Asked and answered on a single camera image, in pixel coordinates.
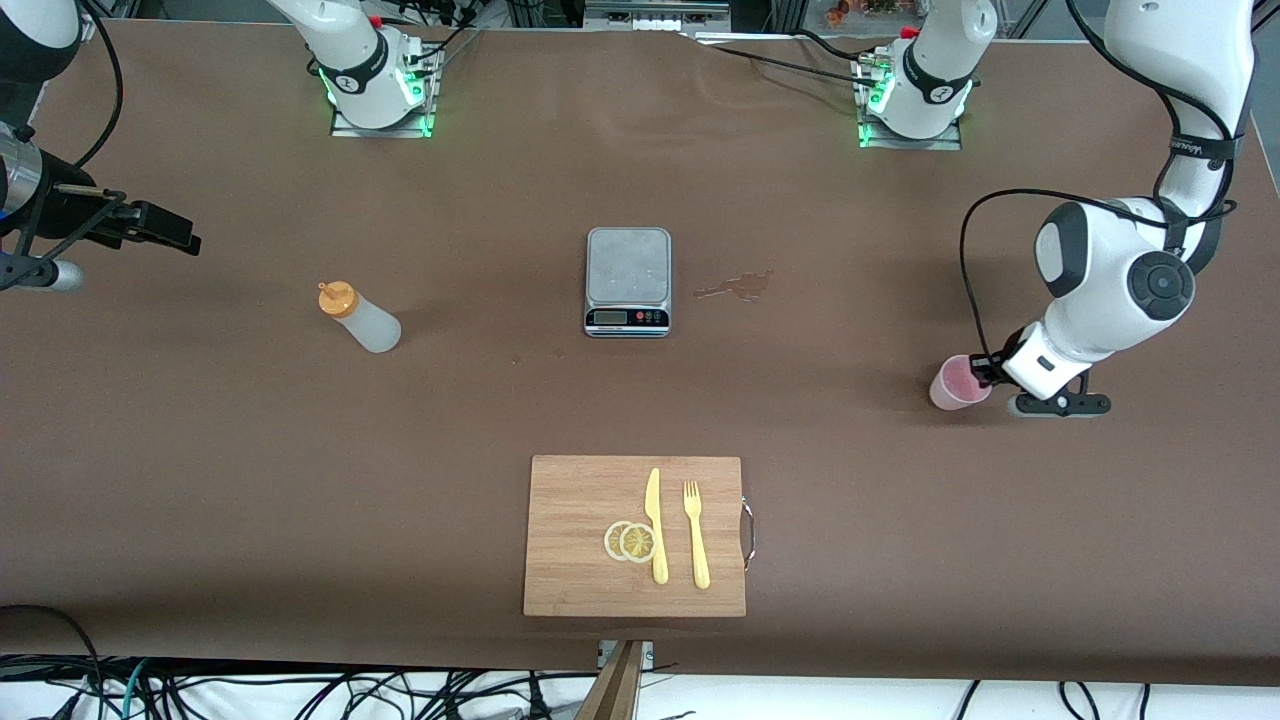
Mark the lemon slice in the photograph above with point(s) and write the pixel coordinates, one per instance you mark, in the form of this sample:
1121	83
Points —
638	543
611	541

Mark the metal table bracket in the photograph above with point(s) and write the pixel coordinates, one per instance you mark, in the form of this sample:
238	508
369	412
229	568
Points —
648	655

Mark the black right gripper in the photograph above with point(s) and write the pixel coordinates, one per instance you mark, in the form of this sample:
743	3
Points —
70	212

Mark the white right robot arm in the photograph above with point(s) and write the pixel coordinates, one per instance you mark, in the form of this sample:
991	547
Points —
350	50

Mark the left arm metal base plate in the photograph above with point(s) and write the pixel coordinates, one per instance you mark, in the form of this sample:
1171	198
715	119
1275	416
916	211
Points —
910	144

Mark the wooden cutting board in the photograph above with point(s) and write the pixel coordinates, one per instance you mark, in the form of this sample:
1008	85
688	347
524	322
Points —
570	540

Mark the silver digital kitchen scale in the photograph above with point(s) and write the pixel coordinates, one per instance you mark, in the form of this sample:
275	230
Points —
627	265

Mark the yellow plastic knife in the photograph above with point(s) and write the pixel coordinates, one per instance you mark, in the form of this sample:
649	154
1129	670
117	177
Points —
657	550

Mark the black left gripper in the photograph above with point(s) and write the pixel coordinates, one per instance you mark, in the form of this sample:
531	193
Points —
988	371

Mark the yellow plastic fork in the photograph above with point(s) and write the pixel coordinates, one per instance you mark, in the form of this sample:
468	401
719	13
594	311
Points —
699	550

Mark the pink plastic cup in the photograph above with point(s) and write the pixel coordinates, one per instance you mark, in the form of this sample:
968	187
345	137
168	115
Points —
950	385

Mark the translucent sauce bottle orange cap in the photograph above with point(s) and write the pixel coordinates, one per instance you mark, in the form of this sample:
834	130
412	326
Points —
372	328

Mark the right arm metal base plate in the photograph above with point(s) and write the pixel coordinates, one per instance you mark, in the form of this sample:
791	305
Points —
380	132

